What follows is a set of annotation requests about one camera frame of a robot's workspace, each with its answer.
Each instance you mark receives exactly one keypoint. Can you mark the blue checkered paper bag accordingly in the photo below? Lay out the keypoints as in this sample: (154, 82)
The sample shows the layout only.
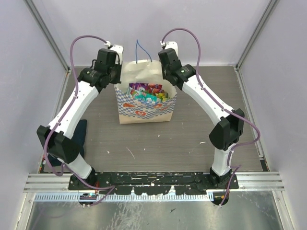
(146, 70)

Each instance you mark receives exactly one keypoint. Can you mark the dark navy cloth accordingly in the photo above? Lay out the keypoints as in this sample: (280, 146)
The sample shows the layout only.
(78, 137)

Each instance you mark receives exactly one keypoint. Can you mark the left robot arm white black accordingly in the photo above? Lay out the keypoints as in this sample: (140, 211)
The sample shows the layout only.
(56, 137)

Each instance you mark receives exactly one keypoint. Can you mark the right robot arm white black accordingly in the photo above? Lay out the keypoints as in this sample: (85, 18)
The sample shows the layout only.
(227, 127)

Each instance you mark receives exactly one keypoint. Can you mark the purple snack packet in bag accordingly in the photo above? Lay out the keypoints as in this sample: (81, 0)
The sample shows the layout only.
(139, 86)

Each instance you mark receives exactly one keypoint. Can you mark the teal white snack packet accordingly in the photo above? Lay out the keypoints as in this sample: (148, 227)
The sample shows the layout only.
(146, 97)

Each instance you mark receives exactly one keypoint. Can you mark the green snack packet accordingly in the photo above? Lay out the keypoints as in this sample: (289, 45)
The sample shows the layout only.
(162, 96)

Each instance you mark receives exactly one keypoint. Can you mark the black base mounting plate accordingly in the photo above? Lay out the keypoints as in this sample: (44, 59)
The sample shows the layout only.
(155, 183)

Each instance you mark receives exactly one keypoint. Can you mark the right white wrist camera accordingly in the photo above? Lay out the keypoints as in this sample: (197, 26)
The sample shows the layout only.
(173, 45)

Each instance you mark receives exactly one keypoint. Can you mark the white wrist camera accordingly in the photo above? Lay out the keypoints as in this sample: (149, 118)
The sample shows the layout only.
(119, 50)
(173, 45)

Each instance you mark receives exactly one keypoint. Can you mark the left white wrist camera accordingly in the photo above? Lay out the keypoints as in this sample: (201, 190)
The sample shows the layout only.
(119, 50)

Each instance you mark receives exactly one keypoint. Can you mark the white slotted cable duct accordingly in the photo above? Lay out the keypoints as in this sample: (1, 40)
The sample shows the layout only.
(90, 197)

